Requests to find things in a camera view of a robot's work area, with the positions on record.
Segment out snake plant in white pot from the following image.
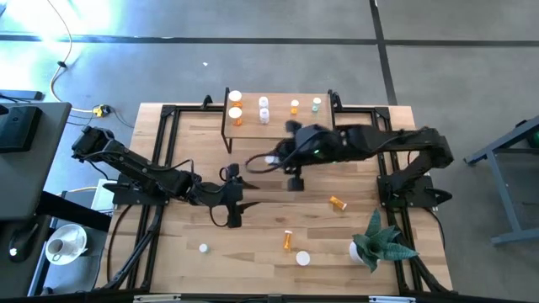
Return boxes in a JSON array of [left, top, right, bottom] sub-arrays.
[[348, 209, 419, 274]]

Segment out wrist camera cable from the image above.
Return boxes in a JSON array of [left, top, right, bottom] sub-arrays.
[[245, 151, 296, 174], [208, 205, 232, 228]]

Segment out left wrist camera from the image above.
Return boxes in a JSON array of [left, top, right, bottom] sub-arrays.
[[218, 163, 242, 183]]

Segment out silver aluminium bar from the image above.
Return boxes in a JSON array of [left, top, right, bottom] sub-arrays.
[[369, 295, 416, 303], [133, 294, 182, 303]]

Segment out white paper sheet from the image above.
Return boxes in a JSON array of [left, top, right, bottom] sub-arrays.
[[91, 178, 118, 215]]

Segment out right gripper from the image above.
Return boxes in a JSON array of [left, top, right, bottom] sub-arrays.
[[286, 120, 346, 193]]

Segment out wooden shelf black metal legs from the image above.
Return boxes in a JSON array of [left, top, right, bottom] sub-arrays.
[[220, 87, 339, 155]]

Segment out grey metal table frame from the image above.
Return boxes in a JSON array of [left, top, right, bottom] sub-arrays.
[[464, 114, 539, 247]]

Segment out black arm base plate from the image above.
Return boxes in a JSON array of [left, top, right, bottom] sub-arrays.
[[376, 174, 454, 210], [102, 173, 172, 207]]

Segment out black computer mouse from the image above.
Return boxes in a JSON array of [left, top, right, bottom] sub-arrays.
[[7, 226, 40, 264]]

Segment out white cup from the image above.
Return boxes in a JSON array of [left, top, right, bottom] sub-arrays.
[[46, 237, 73, 258]]

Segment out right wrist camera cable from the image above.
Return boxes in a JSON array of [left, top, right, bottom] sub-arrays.
[[245, 151, 296, 174]]

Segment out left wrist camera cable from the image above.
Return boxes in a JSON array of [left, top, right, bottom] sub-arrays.
[[208, 205, 232, 228]]

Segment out white yellow floor cable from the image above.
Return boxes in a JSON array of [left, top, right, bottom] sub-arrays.
[[45, 0, 104, 115]]

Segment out black desk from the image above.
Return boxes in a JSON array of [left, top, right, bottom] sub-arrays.
[[0, 100, 72, 222]]

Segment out black slim device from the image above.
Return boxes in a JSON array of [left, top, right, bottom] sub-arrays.
[[0, 88, 45, 102]]

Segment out black aluminium table frame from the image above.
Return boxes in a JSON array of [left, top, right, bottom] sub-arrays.
[[94, 94, 455, 295]]

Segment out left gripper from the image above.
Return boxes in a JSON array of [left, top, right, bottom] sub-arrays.
[[200, 177, 262, 228]]

